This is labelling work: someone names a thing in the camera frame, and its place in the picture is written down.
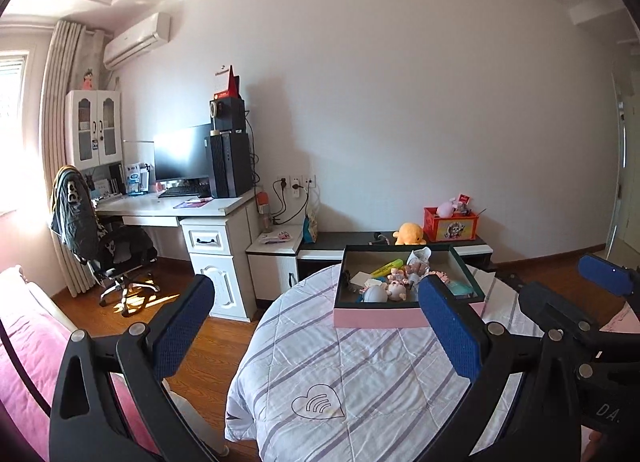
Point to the white round lamp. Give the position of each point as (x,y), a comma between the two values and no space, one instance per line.
(375,294)

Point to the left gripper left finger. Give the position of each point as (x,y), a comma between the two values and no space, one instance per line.
(86,420)

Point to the red storage crate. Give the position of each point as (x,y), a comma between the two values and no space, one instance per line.
(456,228)

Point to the orange cap bottle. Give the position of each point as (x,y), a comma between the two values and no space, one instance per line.
(263,211)

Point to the pink plush in crate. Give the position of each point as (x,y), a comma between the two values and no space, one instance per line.
(446,209)

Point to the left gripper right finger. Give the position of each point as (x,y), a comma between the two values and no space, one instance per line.
(469,343)

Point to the blue snack bag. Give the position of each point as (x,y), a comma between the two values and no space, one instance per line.
(310,229)

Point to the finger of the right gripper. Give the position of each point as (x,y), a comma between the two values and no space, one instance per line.
(616,280)

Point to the pink pig plush toy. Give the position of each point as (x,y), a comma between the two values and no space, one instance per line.
(398,285)

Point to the dark jacket on chair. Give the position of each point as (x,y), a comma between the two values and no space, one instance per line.
(73,218)

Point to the black computer tower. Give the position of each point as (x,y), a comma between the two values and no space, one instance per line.
(231,170)

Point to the black computer monitor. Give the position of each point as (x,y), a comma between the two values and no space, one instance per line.
(182,153)

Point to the white computer desk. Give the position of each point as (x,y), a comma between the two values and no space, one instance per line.
(215,234)

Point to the yellow plush octopus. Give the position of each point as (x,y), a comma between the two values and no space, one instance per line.
(409,233)

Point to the white paw-print cup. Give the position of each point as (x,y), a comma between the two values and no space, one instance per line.
(419,258)

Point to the white glass-door cabinet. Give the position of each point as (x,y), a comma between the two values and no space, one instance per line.
(92,128)

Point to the striped white tablecloth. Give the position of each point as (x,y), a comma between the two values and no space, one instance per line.
(307,391)

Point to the yellow highlighter marker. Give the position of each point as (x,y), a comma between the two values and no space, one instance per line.
(387,268)

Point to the pink and green tray box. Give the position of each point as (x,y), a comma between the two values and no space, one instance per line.
(359,262)

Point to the black keyboard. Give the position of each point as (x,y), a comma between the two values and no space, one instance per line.
(197,191)

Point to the black speaker box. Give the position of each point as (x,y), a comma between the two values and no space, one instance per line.
(228,114)

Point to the white air conditioner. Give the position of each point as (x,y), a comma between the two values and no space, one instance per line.
(148,34)

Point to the pink bed cover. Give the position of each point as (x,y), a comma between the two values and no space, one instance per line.
(39,332)

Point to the black office chair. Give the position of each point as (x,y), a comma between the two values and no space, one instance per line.
(123,251)

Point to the beige curtain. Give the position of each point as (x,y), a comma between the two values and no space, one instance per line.
(58,71)

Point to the red calendar stand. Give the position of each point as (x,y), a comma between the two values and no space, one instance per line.
(226,83)

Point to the white wall socket strip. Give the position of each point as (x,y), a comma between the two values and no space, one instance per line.
(294,186)

